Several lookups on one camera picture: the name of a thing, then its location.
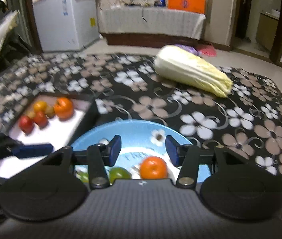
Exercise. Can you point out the purple plastic toy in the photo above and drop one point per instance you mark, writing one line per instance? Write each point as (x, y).
(188, 49)

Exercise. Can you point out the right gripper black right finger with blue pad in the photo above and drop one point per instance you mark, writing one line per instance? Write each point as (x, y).
(194, 162)

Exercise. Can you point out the floral black tablecloth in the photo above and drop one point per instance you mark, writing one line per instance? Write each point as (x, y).
(248, 121)

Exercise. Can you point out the orange tangerine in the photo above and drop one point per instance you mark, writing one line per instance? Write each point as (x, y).
(153, 168)

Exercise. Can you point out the wooden tv cabinet with cloth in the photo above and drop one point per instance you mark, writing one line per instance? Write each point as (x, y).
(152, 27)

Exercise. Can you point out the pink floor mat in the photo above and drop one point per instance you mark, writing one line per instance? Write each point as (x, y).
(206, 50)

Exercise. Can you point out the green fruit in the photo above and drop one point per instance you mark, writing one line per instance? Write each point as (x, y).
(82, 176)
(118, 173)

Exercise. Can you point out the blue round plate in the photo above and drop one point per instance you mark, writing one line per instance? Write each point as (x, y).
(139, 139)

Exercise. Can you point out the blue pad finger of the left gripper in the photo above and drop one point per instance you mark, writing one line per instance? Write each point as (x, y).
(14, 148)

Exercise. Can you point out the white chest freezer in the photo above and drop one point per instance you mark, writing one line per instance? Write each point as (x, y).
(66, 25)

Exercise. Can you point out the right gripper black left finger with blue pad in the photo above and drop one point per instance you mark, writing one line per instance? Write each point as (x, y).
(96, 157)

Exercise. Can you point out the black white fruit box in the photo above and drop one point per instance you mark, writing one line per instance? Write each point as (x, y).
(58, 133)

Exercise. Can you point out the red tomato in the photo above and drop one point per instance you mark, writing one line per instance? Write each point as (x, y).
(26, 124)
(40, 119)

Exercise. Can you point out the napa cabbage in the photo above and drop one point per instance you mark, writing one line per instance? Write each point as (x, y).
(179, 65)

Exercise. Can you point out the brown kiwi fruit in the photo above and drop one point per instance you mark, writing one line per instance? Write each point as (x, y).
(49, 112)

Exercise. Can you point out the small yellow orange fruit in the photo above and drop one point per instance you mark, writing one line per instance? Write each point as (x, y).
(40, 106)

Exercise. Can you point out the large orange fruit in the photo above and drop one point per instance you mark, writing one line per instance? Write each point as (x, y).
(63, 108)

